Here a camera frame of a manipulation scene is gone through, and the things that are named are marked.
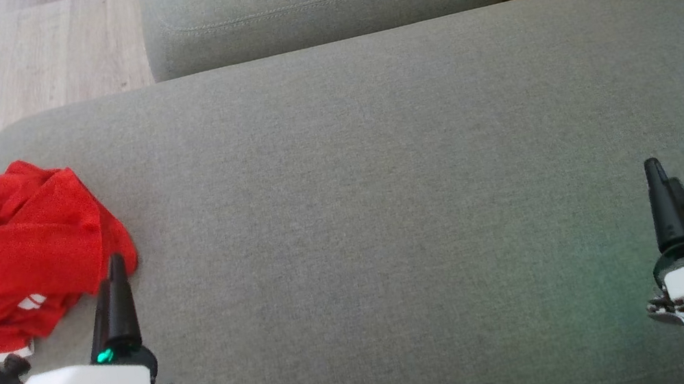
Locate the red jersey shirt white trim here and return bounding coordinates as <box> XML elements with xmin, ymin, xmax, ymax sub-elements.
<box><xmin>0</xmin><ymin>144</ymin><xmax>145</xmax><ymax>326</ymax></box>

